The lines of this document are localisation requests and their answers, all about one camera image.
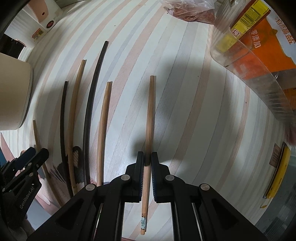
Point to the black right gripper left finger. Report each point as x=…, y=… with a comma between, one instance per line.
x=128, y=187

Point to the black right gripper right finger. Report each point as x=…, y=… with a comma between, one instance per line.
x=166, y=187

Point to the long black chopstick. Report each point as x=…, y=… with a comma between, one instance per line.
x=88, y=114

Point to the dark chopstick short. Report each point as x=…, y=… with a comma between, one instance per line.
x=62, y=141

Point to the beige striped utensil holder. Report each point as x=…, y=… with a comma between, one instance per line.
x=16, y=78

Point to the yellow utility knife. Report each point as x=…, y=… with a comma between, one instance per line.
x=279, y=173

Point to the striped table mat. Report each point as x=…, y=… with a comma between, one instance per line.
x=209, y=126

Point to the pink white dish rack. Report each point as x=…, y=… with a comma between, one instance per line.
x=34, y=21

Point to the clear plastic storage bin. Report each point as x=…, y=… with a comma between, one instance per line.
x=266, y=87

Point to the orange seasoning package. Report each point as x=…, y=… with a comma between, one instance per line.
x=272, y=48

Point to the plastic bag with food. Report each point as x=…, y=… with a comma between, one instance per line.
x=191, y=11

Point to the yellow label package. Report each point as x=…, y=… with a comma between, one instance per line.
x=234, y=19

